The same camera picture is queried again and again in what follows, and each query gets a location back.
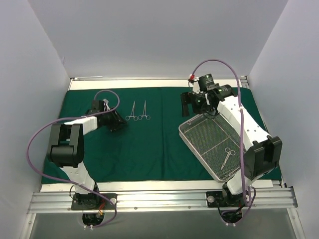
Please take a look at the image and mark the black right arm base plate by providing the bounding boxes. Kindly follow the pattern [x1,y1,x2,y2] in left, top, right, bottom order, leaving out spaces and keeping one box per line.
[205,190,250,208]

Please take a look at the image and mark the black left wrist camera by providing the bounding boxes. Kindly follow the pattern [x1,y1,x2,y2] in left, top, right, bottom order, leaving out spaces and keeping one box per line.
[88,99,110,115]

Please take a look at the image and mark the metal wire mesh tray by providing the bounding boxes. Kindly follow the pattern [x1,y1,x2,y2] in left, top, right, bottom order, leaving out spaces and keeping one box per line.
[178,114,240,183]

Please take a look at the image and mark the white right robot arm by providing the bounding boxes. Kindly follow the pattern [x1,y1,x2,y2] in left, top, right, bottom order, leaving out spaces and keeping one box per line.
[178,84,282,206]

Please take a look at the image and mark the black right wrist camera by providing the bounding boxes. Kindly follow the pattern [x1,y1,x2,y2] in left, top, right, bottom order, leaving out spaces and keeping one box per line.
[188,74,215,92]

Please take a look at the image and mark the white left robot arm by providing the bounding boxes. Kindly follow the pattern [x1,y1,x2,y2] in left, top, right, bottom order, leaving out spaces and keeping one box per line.
[47,107,126,209]

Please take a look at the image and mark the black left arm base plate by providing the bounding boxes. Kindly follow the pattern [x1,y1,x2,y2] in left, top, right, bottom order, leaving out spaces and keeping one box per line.
[69,193,114,211]

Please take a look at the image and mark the aluminium front frame rail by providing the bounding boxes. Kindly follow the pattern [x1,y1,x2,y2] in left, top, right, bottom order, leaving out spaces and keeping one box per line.
[28,188,298,214]

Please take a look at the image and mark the dark green surgical cloth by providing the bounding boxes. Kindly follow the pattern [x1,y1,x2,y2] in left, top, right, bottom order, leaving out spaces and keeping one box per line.
[41,86,283,185]

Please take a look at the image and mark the steel surgical forceps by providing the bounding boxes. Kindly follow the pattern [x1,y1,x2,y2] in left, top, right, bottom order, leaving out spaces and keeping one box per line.
[125,101,139,121]
[138,101,151,120]

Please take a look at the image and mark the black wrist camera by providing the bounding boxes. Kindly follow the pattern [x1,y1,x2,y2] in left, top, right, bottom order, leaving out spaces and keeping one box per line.
[188,74,215,92]
[88,99,110,115]

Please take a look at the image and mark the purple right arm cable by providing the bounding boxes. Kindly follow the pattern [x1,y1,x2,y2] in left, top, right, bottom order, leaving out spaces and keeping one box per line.
[191,59,256,223]

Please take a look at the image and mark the steel surgical scissors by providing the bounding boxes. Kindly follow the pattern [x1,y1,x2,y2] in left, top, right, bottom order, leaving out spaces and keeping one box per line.
[220,147,236,170]

